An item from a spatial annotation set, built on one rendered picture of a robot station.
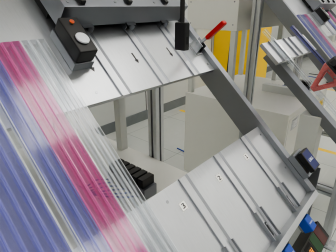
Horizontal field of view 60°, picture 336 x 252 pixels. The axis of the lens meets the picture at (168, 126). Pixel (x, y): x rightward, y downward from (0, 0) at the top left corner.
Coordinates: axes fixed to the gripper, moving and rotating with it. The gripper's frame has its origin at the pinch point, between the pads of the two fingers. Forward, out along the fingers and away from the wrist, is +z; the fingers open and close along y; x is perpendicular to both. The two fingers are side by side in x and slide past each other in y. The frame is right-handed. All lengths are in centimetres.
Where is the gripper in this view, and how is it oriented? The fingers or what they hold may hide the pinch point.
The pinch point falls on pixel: (315, 87)
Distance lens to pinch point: 87.9
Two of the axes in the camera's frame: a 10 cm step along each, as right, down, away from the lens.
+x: 5.6, 8.1, -2.0
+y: -6.5, 2.8, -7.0
